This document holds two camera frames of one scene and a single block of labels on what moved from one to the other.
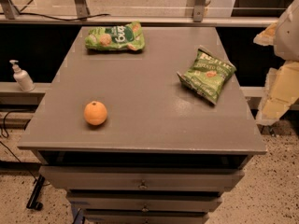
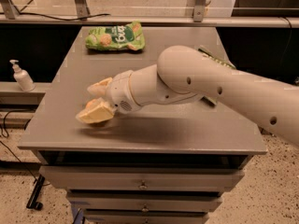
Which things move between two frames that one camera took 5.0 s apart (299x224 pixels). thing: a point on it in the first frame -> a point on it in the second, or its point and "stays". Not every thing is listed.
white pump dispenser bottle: (22, 77) stays
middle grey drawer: (145, 202) stays
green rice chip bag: (129, 36) stays
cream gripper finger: (266, 37) -> (100, 89)
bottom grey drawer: (145, 217) stays
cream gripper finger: (282, 90) -> (103, 110)
